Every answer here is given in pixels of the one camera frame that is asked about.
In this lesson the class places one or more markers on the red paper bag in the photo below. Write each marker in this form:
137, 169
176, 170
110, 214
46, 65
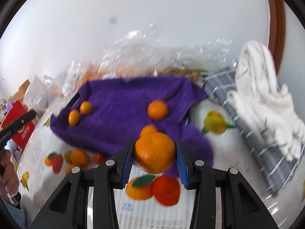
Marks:
20, 128

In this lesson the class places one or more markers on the grey checked cloth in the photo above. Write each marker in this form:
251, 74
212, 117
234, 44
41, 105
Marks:
257, 148

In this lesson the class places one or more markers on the white striped towel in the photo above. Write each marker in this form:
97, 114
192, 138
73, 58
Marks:
262, 95

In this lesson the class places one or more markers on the purple towel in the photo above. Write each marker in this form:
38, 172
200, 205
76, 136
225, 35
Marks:
119, 100

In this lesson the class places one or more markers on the small orange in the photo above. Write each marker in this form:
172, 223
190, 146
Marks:
73, 117
85, 107

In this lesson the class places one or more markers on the large clear plastic bag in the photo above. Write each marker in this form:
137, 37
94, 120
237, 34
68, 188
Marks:
166, 52

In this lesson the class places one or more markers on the white plastic bag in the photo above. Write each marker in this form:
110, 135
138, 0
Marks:
38, 93

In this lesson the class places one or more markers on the brown longan bunch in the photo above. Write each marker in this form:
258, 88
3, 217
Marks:
183, 73

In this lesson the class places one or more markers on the person's left hand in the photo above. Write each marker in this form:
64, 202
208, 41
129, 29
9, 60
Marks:
10, 171

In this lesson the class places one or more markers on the fruit-print tablecloth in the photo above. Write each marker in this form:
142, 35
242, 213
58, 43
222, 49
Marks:
238, 195

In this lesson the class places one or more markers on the small green fruit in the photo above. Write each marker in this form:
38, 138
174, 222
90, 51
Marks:
67, 156

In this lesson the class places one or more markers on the brown wooden door frame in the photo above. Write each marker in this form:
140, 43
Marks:
276, 28

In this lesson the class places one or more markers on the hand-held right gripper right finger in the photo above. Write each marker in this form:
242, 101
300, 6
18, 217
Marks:
183, 164

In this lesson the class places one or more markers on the small clear plastic bag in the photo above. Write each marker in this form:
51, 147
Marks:
71, 76

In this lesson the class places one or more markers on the large orange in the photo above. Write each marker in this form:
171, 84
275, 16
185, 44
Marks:
79, 157
157, 110
148, 130
154, 152

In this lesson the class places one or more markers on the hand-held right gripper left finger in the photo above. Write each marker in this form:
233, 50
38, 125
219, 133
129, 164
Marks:
127, 164

